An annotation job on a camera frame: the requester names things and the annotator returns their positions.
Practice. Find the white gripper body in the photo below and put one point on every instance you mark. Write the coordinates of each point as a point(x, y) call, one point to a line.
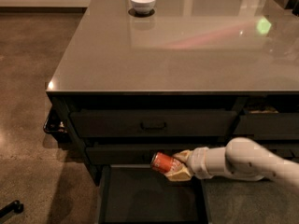
point(196, 162)

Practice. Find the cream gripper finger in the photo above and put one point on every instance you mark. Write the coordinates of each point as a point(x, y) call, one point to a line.
point(180, 175)
point(183, 155)

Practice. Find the red coke can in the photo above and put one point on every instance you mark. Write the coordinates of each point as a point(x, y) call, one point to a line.
point(164, 163)

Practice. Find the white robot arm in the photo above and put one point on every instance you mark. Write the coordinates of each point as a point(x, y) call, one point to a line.
point(240, 159)

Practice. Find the open bottom left drawer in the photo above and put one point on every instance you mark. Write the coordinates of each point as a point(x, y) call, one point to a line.
point(139, 195)

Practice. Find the middle left drawer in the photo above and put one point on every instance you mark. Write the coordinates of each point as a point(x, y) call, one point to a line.
point(131, 153)

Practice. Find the top right drawer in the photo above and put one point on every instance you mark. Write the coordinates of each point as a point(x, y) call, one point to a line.
point(269, 126)

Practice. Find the middle right drawer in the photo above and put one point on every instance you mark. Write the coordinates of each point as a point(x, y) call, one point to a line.
point(283, 149)

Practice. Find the top left drawer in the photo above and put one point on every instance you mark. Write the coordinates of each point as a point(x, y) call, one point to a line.
point(152, 123)

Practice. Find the dark cabinet with glossy top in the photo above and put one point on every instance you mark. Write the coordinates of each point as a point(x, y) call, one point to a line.
point(231, 55)

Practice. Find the black side basket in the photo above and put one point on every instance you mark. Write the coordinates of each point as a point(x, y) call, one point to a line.
point(55, 127)

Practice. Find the white ceramic bowl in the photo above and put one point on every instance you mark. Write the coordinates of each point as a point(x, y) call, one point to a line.
point(143, 6)

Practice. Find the black object on floor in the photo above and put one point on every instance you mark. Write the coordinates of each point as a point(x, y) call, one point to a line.
point(15, 206)

